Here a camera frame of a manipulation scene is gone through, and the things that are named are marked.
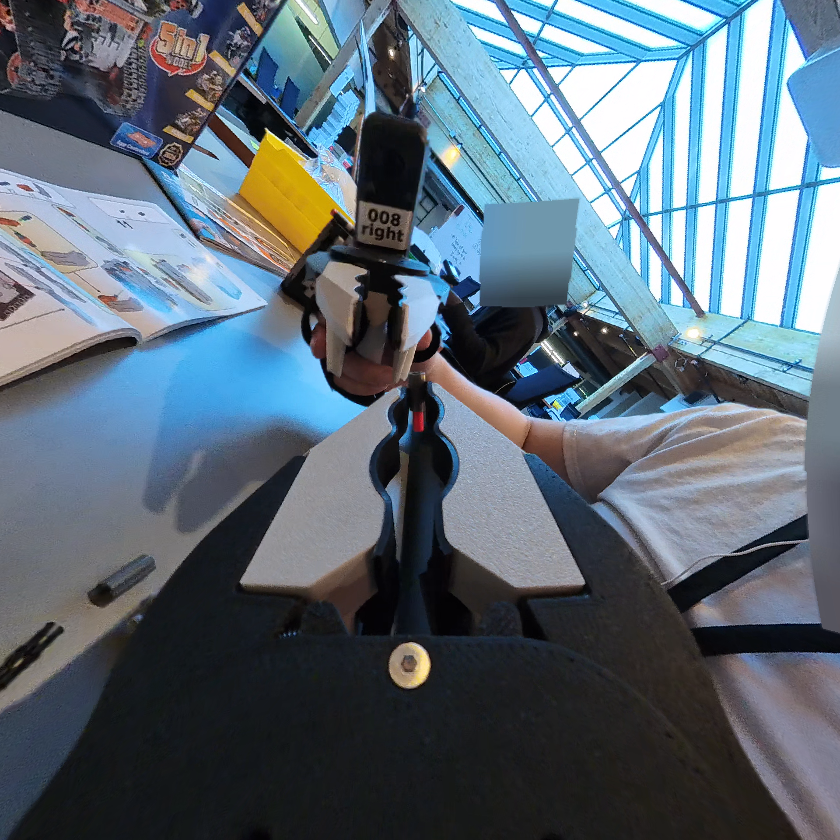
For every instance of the dark printed toy box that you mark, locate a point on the dark printed toy box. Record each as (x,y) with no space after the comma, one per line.
(98,52)

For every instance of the yellow plastic bin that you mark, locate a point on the yellow plastic bin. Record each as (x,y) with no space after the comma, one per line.
(282,190)

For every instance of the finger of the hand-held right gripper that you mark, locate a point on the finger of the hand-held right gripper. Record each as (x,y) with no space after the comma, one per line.
(338,308)
(417,308)

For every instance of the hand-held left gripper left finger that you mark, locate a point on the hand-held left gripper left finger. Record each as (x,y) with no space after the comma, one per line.
(315,518)

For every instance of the grey sleeve piece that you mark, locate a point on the grey sleeve piece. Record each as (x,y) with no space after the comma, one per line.
(121,579)

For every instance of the white rounded object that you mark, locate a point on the white rounded object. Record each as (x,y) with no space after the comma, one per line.
(817,98)

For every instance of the colourful printed leaflet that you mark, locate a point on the colourful printed leaflet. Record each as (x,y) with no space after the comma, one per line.
(223,223)

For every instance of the grey desk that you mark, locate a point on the grey desk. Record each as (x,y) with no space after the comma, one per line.
(197,407)

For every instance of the open instruction booklet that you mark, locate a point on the open instruction booklet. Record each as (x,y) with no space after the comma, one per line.
(131,262)

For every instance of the grey curved panel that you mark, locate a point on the grey curved panel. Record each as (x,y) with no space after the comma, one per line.
(825,459)

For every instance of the person's right forearm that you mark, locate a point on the person's right forearm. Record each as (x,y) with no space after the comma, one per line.
(485,407)

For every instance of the person's right hand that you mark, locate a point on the person's right hand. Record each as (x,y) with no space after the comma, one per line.
(367,384)

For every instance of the clear plastic bag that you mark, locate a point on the clear plastic bag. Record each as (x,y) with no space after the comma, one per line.
(331,167)

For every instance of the black pin piece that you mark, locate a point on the black pin piece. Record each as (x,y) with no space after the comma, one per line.
(29,653)

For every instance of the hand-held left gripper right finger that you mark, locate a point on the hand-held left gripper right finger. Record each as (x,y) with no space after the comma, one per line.
(505,518)

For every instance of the small black and red pin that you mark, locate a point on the small black and red pin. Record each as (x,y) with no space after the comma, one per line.
(418,403)

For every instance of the whiteboard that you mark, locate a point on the whiteboard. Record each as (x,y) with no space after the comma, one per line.
(459,243)

